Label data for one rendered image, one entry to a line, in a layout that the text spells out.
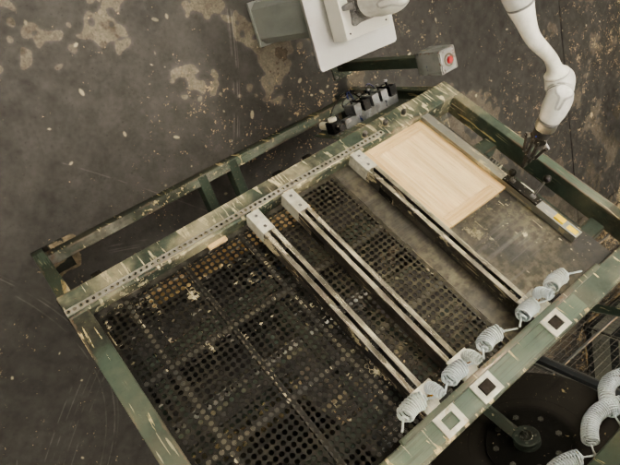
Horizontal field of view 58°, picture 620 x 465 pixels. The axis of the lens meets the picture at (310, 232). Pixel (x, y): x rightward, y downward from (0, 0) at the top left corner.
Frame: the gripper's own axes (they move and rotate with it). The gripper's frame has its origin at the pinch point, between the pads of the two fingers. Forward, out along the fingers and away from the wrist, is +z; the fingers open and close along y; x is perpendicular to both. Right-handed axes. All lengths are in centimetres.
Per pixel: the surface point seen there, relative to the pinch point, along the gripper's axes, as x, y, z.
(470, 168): 11.6, 18.3, 13.7
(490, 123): -17.6, 31.7, 10.7
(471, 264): 57, -20, 9
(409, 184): 43, 29, 14
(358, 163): 57, 50, 9
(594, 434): 60, -96, 34
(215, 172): 95, 118, 50
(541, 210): 7.1, -19.3, 11.8
